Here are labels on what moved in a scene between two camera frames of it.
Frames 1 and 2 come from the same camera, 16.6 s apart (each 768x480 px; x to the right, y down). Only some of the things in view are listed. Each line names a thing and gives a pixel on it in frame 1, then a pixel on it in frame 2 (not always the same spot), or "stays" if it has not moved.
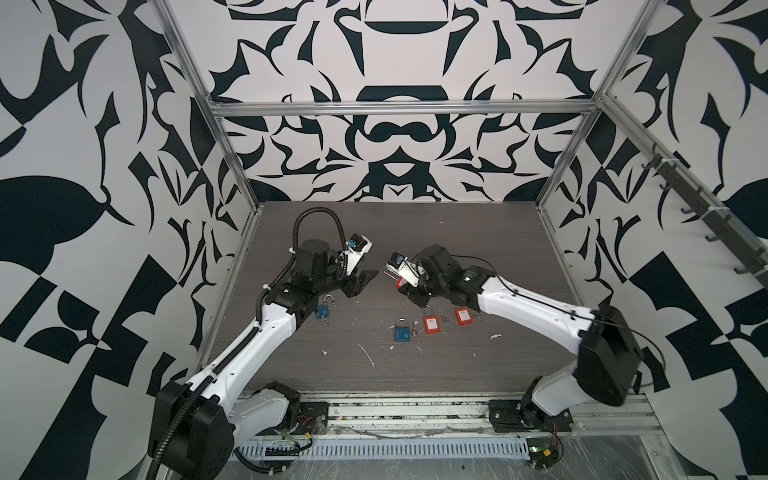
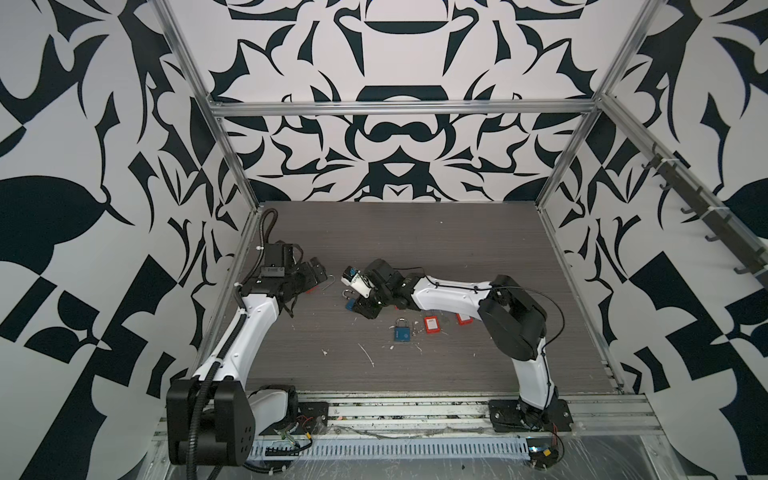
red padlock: x=432 y=325 stays
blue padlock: x=323 y=309 -> x=350 y=301
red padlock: x=463 y=316 stays
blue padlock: x=402 y=331 stays
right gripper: x=413 y=294 -> x=365 y=308
